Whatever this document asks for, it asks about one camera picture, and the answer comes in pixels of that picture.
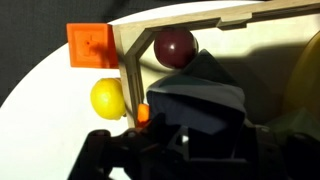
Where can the dark grey cloth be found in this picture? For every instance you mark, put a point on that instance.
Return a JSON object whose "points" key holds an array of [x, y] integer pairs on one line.
{"points": [[196, 100]]}

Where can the wooden tray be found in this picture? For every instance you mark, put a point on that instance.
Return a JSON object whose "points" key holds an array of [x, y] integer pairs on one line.
{"points": [[133, 43]]}

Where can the dark red ball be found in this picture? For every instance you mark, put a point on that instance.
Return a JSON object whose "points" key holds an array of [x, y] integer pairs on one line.
{"points": [[175, 48]]}

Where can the orange curved toy piece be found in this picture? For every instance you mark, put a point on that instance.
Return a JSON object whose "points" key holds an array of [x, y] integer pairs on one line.
{"points": [[143, 113]]}

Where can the yellow banana toy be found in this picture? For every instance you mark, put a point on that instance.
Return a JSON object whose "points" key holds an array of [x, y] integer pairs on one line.
{"points": [[306, 76]]}

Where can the yellow lemon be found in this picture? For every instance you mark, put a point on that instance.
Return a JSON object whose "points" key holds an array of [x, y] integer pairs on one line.
{"points": [[107, 98]]}

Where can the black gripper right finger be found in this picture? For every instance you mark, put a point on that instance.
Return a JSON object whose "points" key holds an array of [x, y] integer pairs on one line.
{"points": [[283, 156]]}

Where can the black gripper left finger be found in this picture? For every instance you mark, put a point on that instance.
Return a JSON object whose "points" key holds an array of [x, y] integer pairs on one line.
{"points": [[133, 153]]}

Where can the orange square block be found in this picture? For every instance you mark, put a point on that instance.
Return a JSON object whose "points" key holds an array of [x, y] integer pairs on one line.
{"points": [[91, 45]]}

